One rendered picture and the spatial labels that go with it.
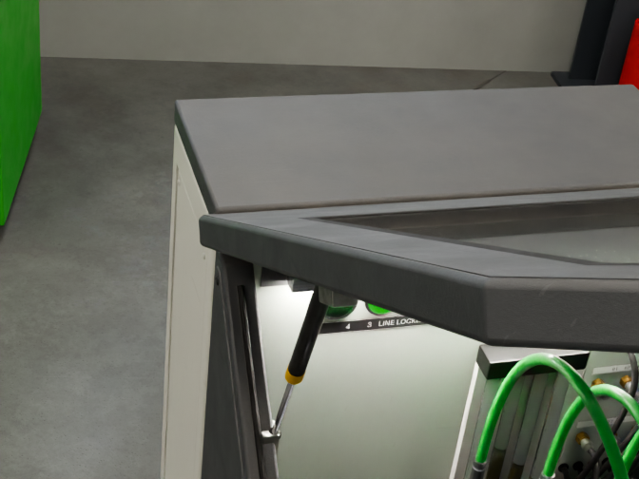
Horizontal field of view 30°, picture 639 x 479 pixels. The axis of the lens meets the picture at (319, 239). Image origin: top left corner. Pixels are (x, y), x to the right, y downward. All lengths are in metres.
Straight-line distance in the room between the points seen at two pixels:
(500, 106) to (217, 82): 3.45
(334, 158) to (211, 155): 0.16
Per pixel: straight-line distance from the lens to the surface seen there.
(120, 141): 4.61
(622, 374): 1.74
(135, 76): 5.11
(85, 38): 5.22
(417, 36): 5.37
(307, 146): 1.54
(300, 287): 1.39
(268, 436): 1.36
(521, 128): 1.67
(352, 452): 1.64
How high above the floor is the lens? 2.24
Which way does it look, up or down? 33 degrees down
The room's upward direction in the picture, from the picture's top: 7 degrees clockwise
